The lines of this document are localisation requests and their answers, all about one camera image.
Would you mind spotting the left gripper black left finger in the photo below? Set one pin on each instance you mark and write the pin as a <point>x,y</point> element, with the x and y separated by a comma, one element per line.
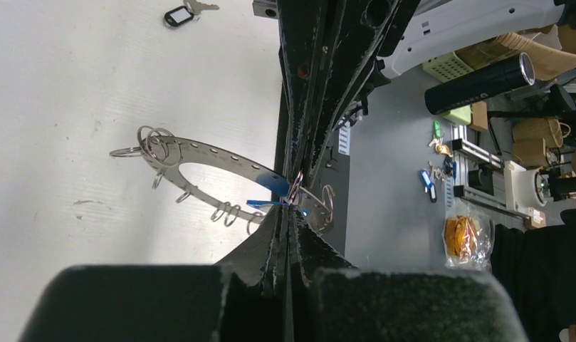
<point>252,305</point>

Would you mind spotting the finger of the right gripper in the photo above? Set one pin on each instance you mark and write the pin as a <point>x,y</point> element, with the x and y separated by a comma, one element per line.
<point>304,28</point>
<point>361,27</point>

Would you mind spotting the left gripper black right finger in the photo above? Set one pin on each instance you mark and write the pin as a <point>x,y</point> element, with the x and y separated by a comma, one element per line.
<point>316,283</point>

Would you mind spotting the key with blue tag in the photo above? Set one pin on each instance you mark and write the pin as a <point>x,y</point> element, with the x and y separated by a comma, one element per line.
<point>288,193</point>

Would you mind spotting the round metal keyring disc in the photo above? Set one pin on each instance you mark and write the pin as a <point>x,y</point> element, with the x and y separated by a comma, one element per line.
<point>166,153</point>

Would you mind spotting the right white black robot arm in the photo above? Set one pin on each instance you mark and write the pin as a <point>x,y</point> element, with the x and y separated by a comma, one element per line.
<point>458,24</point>

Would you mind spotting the green tagged spare key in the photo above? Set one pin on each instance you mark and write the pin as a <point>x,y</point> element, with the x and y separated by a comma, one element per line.
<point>437,130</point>

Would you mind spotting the key with black tag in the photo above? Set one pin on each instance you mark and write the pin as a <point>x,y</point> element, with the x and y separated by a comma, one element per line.
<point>190,10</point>

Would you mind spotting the black cylinder flask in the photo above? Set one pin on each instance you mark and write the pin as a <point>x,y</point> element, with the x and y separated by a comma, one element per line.
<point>501,77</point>

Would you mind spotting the orange snack in plastic bag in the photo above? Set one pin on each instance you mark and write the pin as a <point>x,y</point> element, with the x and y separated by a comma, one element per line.
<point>468,237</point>

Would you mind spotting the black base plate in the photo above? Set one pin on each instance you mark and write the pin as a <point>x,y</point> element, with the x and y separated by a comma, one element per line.
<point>334,171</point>

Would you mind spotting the right white cable duct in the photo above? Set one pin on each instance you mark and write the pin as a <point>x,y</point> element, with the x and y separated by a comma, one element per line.
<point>344,138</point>

